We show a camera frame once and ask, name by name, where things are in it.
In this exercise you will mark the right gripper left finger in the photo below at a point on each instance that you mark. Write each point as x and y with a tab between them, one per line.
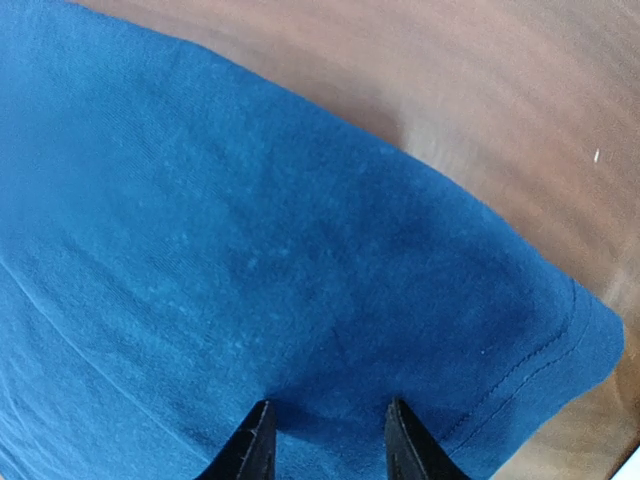
249	454

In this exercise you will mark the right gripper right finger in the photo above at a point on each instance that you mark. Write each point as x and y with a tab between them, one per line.
412	453

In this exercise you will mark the navy blue garment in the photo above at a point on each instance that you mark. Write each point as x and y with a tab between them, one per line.
185	244

